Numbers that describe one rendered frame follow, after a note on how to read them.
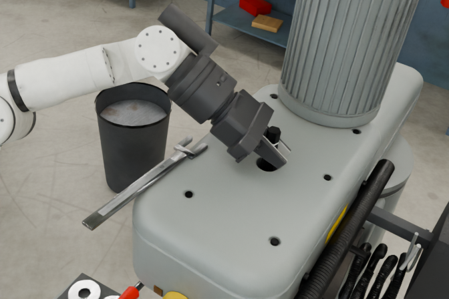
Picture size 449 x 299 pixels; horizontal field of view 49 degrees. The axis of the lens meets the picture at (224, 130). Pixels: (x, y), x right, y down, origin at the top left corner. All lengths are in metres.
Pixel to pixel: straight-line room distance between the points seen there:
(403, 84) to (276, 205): 0.75
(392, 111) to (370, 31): 0.49
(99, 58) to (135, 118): 2.45
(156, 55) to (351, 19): 0.32
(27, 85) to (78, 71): 0.07
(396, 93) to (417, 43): 3.87
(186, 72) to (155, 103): 2.61
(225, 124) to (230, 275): 0.22
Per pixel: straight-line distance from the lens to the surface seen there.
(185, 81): 0.73
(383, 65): 0.90
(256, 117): 0.76
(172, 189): 0.75
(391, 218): 1.17
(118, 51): 0.80
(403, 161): 1.47
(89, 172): 3.57
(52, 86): 0.75
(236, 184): 0.77
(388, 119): 1.27
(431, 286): 1.13
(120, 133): 2.99
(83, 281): 1.58
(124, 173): 3.22
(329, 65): 0.87
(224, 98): 0.73
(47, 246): 3.16
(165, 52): 0.71
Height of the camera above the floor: 2.42
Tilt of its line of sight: 38 degrees down
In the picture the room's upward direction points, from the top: 8 degrees clockwise
